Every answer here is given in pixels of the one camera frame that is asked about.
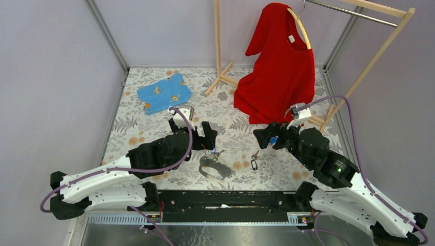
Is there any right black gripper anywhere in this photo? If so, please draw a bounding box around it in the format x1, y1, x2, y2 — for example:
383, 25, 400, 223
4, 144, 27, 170
251, 117, 312, 168

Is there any blue key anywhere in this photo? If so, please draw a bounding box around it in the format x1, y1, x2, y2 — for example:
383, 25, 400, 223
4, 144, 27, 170
269, 136, 279, 146

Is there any black key fob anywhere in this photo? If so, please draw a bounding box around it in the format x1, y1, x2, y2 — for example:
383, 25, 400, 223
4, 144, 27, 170
250, 150, 259, 171

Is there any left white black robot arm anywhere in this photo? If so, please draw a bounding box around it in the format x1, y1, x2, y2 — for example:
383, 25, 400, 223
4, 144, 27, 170
48, 119, 218, 220

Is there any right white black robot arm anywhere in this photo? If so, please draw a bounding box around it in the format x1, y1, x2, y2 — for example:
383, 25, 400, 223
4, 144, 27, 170
253, 123, 428, 245

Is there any floral patterned table mat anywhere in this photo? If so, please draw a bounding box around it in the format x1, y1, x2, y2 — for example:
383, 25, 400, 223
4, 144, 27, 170
96, 67, 355, 192

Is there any red long sleeve shirt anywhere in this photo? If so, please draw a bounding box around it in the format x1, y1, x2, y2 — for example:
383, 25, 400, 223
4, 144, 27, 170
234, 3, 315, 124

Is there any blue child t-shirt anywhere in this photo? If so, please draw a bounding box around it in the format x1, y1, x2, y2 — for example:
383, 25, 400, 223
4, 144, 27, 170
137, 73, 192, 115

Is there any wooden clothes hanger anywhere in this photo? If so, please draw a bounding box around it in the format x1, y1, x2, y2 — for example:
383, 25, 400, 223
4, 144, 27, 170
287, 0, 312, 50

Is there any wooden clothes rack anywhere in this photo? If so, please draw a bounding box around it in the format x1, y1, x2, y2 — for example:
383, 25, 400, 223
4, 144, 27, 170
205, 0, 416, 133

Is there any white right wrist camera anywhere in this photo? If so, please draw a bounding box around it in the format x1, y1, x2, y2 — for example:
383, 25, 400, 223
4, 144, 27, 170
286, 102, 311, 130

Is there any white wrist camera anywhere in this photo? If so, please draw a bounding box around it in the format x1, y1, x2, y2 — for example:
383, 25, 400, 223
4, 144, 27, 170
168, 105, 195, 131
286, 102, 311, 130

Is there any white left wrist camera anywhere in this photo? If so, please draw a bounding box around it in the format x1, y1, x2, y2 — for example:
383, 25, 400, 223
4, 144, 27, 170
168, 105, 195, 131

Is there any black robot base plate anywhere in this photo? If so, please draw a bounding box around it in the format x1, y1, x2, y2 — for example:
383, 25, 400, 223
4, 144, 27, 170
137, 181, 318, 223

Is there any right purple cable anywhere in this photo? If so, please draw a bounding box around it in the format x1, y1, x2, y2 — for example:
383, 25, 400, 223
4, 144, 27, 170
295, 95, 429, 245

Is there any purple cable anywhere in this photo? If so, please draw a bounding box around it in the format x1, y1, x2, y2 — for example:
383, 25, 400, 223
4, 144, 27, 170
40, 107, 194, 214
295, 95, 429, 245

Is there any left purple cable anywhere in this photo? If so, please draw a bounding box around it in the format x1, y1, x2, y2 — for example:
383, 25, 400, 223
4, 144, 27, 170
40, 107, 194, 214

